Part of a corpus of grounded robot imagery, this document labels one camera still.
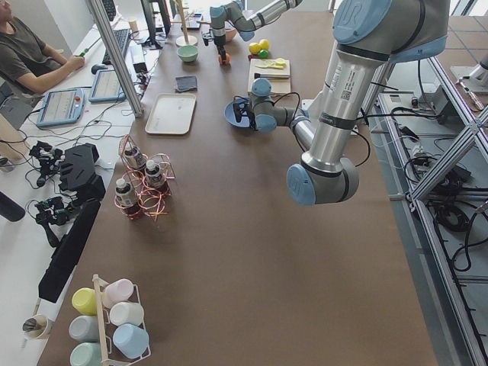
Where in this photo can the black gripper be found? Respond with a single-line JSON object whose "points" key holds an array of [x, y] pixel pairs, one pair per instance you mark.
{"points": [[246, 111], [219, 43]]}

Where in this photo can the blue plate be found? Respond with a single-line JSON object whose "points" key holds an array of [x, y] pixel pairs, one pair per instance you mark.
{"points": [[228, 114]]}

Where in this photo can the orange mandarin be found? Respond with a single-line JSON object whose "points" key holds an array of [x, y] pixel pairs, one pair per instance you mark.
{"points": [[224, 59]]}

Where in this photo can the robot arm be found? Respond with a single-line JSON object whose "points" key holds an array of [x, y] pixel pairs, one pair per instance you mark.
{"points": [[233, 13], [368, 34]]}

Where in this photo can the pink bowl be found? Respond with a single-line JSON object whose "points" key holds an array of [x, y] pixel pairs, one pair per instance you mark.
{"points": [[230, 33]]}

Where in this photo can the green bowl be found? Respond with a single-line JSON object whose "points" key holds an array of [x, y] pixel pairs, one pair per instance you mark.
{"points": [[187, 53]]}

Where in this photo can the yellow lemon lower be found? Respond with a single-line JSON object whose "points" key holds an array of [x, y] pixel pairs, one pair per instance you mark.
{"points": [[254, 48]]}

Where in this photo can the yellow lemon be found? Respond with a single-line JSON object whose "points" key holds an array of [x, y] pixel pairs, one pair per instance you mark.
{"points": [[254, 48], [264, 44]]}

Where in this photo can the wooden stand round base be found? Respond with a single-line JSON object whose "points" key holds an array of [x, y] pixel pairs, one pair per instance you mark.
{"points": [[180, 21]]}

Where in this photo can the wooden cutting board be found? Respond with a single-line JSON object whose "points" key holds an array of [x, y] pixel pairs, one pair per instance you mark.
{"points": [[278, 87]]}

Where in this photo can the steel cylinder black cap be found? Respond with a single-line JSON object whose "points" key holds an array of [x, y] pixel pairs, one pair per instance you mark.
{"points": [[272, 76]]}

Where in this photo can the yellow lemon upper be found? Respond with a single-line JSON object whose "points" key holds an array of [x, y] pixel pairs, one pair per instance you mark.
{"points": [[264, 44]]}

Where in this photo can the green lime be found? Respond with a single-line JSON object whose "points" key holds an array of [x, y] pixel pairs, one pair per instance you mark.
{"points": [[263, 54]]}

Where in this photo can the thin lemon slice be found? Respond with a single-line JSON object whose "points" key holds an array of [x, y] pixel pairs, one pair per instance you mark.
{"points": [[268, 63]]}

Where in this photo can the grey folded cloth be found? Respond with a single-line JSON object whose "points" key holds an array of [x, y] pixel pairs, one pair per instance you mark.
{"points": [[186, 83]]}

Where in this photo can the lemon half thick slice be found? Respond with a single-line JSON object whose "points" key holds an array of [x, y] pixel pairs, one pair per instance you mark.
{"points": [[280, 62]]}

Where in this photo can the yellow plastic knife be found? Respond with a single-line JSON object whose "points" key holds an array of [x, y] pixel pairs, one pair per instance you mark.
{"points": [[261, 66]]}

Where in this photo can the cream rabbit tray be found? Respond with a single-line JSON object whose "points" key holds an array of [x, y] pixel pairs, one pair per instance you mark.
{"points": [[171, 114]]}

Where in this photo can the tea bottle lower middle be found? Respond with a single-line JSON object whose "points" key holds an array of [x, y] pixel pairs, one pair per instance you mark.
{"points": [[155, 177]]}

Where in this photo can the tea bottle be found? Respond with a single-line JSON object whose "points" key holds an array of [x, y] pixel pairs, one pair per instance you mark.
{"points": [[127, 199], [135, 159], [155, 177]]}

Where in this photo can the tea bottle upper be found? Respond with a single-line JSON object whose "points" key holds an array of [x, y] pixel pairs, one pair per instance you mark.
{"points": [[135, 159]]}

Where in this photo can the blue teach pendant far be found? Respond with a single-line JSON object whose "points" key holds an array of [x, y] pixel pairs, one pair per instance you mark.
{"points": [[106, 88]]}

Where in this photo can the blue teach pendant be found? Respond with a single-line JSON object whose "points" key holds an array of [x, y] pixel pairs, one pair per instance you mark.
{"points": [[106, 88], [61, 107]]}

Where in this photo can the tea bottle outer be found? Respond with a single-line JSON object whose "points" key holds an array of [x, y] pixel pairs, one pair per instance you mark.
{"points": [[127, 199]]}

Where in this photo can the blue teach pendant near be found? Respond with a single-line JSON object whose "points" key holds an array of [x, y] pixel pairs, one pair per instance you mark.
{"points": [[61, 107]]}

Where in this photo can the seated person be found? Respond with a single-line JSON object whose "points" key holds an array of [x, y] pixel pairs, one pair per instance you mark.
{"points": [[27, 62]]}

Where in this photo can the pink cup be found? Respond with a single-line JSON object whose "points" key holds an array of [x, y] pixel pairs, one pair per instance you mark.
{"points": [[116, 292]]}

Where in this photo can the white cup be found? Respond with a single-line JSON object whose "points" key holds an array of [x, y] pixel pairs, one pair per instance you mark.
{"points": [[126, 312]]}

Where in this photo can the yellow cup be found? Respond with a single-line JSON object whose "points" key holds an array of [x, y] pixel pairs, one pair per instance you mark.
{"points": [[84, 301]]}

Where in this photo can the light blue cup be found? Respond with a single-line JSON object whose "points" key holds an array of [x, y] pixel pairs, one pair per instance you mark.
{"points": [[131, 340]]}

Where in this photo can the grey cup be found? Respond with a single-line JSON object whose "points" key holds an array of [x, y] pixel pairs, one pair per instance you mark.
{"points": [[84, 329]]}

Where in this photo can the mint green cup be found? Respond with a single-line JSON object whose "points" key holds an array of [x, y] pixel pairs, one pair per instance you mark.
{"points": [[86, 354]]}

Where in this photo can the paper cup with utensils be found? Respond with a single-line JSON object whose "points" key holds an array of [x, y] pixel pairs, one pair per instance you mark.
{"points": [[37, 327]]}

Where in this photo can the copper wire bottle rack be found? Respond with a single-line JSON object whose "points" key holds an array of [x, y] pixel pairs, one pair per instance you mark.
{"points": [[151, 201]]}

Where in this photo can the aluminium frame post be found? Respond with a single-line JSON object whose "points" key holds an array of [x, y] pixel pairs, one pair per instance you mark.
{"points": [[98, 12]]}

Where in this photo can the white wire cup rack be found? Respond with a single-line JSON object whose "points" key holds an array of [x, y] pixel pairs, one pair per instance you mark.
{"points": [[109, 354]]}

